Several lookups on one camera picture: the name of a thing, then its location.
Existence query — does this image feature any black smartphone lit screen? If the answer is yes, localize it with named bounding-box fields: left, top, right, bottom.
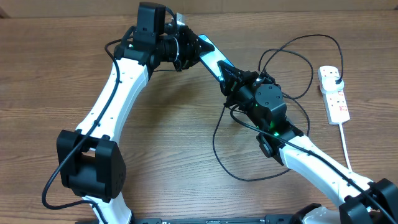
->
left=199, top=34, right=233, bottom=83

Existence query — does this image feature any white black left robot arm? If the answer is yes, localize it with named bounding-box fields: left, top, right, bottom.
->
left=57, top=2, right=214, bottom=223

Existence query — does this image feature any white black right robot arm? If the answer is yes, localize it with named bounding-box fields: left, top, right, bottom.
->
left=217, top=60, right=397, bottom=223

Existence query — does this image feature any white charger plug adapter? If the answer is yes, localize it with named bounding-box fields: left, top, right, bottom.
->
left=320, top=77, right=345, bottom=94

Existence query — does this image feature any white power strip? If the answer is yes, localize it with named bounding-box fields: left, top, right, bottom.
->
left=317, top=65, right=350, bottom=125

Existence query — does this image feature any white power strip cord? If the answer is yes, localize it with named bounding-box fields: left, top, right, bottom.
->
left=338, top=123, right=353, bottom=171

